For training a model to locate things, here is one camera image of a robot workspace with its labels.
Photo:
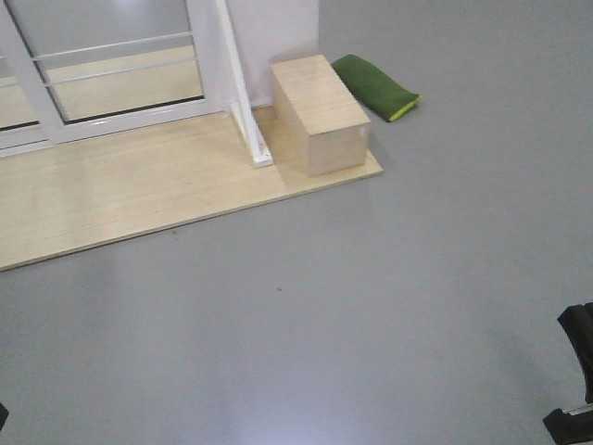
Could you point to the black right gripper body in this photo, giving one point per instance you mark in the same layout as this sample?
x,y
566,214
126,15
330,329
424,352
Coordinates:
x,y
575,426

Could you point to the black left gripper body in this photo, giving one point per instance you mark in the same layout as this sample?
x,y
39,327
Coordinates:
x,y
3,415

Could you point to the white sliding glass door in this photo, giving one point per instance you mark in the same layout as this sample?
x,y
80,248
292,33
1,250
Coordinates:
x,y
112,66

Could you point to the light wooden platform board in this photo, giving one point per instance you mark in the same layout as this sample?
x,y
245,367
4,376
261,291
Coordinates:
x,y
85,194

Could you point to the green folded mat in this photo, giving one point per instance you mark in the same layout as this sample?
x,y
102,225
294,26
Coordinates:
x,y
374,88

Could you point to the light wooden box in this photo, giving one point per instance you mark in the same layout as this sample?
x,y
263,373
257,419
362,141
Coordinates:
x,y
329,129

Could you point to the white door frame post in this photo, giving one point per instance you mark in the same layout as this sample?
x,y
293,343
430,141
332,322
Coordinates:
x,y
238,100

